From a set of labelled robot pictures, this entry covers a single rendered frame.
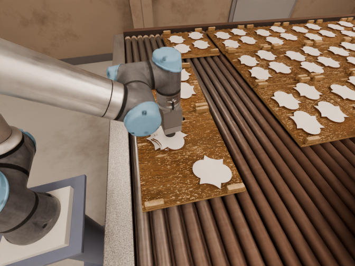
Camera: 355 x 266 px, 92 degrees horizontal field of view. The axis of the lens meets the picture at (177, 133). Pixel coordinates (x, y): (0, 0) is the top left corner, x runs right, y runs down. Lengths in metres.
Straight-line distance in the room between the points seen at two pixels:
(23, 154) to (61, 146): 1.55
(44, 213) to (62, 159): 1.43
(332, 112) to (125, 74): 0.95
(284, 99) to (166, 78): 0.72
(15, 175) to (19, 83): 0.35
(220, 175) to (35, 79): 0.55
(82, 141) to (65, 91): 1.84
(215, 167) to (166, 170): 0.18
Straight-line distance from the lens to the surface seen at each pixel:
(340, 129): 1.05
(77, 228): 0.72
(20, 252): 0.76
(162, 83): 0.47
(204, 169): 0.64
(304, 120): 0.97
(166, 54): 0.47
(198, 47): 1.41
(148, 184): 0.62
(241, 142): 0.79
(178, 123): 0.59
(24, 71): 0.32
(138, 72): 0.45
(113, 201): 0.65
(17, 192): 0.62
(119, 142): 0.77
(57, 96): 0.32
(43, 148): 2.30
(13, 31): 3.56
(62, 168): 2.03
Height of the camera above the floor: 1.50
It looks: 50 degrees down
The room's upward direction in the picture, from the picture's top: 1 degrees clockwise
